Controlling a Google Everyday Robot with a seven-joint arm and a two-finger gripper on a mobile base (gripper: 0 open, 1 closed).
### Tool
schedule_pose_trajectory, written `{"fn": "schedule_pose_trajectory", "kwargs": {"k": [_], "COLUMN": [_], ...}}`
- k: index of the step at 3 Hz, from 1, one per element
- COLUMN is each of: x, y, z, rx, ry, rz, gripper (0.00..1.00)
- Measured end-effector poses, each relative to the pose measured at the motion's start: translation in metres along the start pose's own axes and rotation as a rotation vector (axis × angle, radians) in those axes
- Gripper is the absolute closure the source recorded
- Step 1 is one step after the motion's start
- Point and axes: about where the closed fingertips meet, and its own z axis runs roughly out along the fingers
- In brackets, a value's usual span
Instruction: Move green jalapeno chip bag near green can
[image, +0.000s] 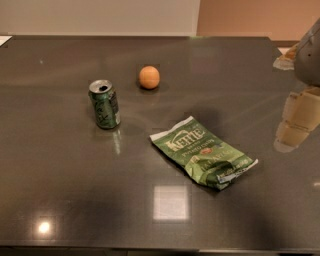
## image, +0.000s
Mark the orange fruit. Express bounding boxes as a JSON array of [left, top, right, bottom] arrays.
[[139, 66, 160, 90]]

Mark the green soda can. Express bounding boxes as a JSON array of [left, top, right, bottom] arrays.
[[88, 80, 120, 129]]

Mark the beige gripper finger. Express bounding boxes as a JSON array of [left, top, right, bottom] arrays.
[[274, 86, 320, 153]]

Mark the green jalapeno chip bag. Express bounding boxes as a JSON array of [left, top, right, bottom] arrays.
[[150, 116, 258, 191]]

